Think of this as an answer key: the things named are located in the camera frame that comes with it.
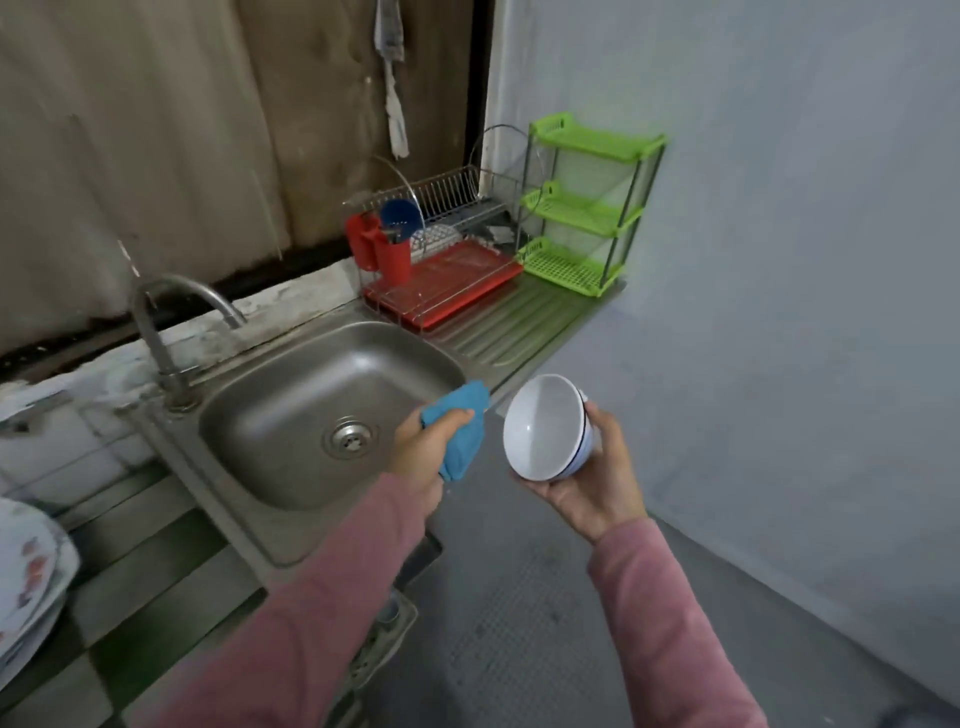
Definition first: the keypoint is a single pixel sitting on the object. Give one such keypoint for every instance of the person's left hand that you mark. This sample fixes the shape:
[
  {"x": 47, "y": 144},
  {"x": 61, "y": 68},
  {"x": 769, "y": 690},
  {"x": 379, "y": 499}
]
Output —
[{"x": 425, "y": 453}]

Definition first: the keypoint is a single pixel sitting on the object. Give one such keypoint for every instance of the person's right hand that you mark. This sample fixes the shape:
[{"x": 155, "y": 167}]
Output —
[{"x": 597, "y": 483}]

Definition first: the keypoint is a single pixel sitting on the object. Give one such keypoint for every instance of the blue cleaning cloth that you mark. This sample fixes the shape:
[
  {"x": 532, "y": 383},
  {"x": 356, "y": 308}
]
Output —
[{"x": 462, "y": 428}]

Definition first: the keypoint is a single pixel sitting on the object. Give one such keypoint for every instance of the white bowl with blue rim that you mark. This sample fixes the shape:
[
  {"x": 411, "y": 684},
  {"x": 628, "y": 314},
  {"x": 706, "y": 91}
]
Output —
[{"x": 548, "y": 428}]

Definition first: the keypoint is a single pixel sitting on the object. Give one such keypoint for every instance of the blue rice paddle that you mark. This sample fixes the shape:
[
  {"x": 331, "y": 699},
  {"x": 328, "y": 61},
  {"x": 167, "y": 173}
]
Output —
[{"x": 401, "y": 218}]

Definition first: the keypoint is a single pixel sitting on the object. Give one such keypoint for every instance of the floral plate stack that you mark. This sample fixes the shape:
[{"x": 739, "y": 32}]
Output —
[{"x": 53, "y": 615}]

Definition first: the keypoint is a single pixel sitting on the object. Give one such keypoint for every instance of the person's left forearm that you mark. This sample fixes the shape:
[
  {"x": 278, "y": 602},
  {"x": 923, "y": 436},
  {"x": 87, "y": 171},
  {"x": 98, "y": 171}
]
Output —
[{"x": 300, "y": 630}]

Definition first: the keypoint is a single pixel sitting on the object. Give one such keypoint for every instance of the person's right forearm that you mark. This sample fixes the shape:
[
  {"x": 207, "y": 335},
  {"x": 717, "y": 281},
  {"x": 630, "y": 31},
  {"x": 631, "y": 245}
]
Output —
[{"x": 675, "y": 630}]

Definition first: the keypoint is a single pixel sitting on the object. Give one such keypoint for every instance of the green checkered tile countertop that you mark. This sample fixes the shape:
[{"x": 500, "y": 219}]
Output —
[{"x": 120, "y": 615}]

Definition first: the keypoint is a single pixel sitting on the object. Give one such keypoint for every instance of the stainless steel sink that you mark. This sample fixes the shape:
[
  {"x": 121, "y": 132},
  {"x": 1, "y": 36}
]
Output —
[{"x": 315, "y": 413}]

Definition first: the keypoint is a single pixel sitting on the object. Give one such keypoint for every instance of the red plastic cutlery cup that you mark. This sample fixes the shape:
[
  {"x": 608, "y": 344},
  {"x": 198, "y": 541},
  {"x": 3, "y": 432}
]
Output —
[{"x": 375, "y": 248}]

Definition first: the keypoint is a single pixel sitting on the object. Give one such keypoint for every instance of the green plastic shelf rack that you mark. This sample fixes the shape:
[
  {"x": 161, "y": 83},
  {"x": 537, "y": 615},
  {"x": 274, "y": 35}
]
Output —
[{"x": 593, "y": 203}]

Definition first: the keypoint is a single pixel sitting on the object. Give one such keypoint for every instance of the chrome faucet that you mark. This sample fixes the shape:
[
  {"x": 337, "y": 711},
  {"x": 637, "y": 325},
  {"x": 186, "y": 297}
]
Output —
[{"x": 158, "y": 330}]

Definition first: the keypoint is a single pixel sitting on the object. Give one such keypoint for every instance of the white hanging cloth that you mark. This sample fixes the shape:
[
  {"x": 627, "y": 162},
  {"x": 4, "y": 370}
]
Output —
[{"x": 393, "y": 75}]

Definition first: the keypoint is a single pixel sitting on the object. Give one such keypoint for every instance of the weathered wooden board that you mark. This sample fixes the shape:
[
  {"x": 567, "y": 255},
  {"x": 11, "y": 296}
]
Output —
[{"x": 165, "y": 135}]

